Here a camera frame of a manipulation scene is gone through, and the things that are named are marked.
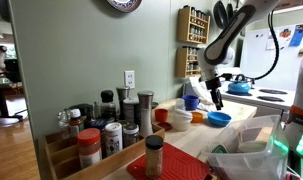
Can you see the steel pepper grinder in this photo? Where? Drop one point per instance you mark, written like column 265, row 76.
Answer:
column 145, row 102

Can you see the large white crumpled bag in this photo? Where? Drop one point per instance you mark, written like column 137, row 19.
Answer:
column 194, row 86

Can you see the light blue bowl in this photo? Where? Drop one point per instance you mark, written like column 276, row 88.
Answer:
column 219, row 118

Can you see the red silicone mat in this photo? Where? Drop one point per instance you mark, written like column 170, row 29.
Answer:
column 176, row 165

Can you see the upper wooden spice rack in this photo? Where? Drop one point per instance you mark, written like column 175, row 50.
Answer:
column 193, row 25

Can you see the wooden spice rack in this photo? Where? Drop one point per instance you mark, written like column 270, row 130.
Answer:
column 193, row 25
column 187, row 62

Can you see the orange small lid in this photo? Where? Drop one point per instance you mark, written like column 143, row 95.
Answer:
column 197, row 117

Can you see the orange small cup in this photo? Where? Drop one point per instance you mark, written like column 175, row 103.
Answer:
column 161, row 115

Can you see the wooden spice tray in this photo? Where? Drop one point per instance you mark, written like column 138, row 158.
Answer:
column 61, row 158

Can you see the spice jar red lid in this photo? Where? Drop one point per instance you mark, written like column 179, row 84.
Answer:
column 89, row 147

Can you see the white stove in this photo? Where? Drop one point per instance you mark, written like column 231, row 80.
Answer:
column 266, row 100

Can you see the clear plastic container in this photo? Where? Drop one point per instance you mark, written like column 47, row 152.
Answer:
column 180, row 104

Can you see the lower wooden spice rack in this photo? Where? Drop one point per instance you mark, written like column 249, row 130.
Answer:
column 187, row 62

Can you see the white round container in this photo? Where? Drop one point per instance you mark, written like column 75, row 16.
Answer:
column 181, row 120

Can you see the spice jar black lid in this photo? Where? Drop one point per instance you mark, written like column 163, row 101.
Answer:
column 154, row 152

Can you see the white spice shaker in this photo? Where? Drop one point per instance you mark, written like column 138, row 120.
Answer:
column 113, row 135

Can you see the clear plastic bin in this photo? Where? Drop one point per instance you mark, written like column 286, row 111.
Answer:
column 253, row 149

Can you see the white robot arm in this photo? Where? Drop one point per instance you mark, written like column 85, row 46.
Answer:
column 215, row 53

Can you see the blue kettle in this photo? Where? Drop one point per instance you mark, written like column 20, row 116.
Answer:
column 239, row 85

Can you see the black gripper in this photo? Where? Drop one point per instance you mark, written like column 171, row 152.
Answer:
column 213, row 86

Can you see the dark blue cup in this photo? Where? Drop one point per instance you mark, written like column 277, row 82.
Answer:
column 191, row 102

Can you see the white wall outlet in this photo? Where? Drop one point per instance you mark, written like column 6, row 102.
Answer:
column 129, row 78

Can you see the white refrigerator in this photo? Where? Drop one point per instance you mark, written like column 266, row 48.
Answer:
column 259, row 52

